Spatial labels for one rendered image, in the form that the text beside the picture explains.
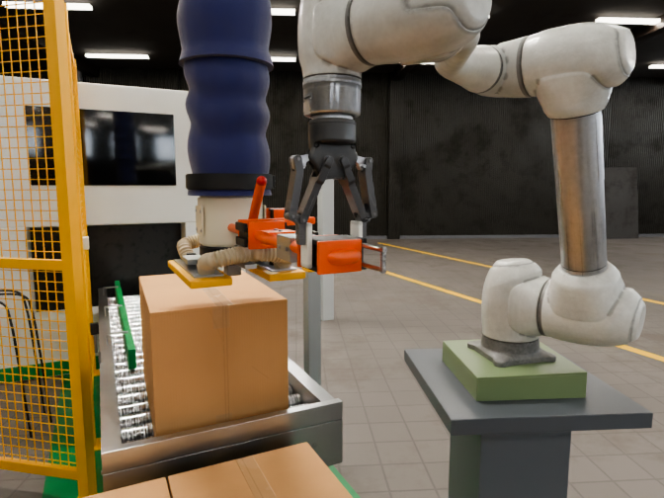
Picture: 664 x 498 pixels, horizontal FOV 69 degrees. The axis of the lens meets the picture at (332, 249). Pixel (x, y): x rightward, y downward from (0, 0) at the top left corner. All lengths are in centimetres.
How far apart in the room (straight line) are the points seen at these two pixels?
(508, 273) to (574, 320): 20
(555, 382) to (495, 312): 23
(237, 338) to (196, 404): 22
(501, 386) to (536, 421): 11
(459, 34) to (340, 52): 17
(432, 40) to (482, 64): 46
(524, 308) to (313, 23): 92
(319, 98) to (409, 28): 17
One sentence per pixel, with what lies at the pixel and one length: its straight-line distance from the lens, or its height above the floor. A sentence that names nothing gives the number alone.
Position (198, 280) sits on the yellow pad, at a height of 108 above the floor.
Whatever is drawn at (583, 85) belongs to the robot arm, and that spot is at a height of 149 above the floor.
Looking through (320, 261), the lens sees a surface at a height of 118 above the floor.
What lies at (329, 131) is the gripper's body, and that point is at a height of 137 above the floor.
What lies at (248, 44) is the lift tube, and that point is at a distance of 127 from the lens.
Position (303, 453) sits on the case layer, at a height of 54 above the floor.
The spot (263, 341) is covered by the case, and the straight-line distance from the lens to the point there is 151.
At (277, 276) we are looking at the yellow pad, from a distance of 120.
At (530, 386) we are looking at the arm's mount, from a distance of 138.
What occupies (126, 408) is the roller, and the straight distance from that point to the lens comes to 187.
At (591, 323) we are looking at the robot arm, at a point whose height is 97.
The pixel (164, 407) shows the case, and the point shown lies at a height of 67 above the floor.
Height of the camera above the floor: 129
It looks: 7 degrees down
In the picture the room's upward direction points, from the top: straight up
